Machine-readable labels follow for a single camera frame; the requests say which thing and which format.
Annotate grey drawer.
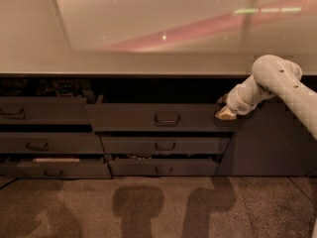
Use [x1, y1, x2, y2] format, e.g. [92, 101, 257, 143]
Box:
[0, 96, 88, 125]
[109, 159, 219, 177]
[0, 159, 112, 179]
[0, 132, 104, 154]
[86, 95, 239, 132]
[101, 137, 230, 155]

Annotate white object in bottom drawer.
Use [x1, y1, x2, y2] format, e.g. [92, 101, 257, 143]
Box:
[33, 158, 80, 163]

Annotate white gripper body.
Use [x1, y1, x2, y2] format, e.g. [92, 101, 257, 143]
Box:
[227, 84, 261, 115]

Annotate dark items in left drawer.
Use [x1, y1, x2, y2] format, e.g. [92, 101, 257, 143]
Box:
[0, 78, 81, 97]

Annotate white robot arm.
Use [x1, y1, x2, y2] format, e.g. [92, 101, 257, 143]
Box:
[216, 55, 317, 238]

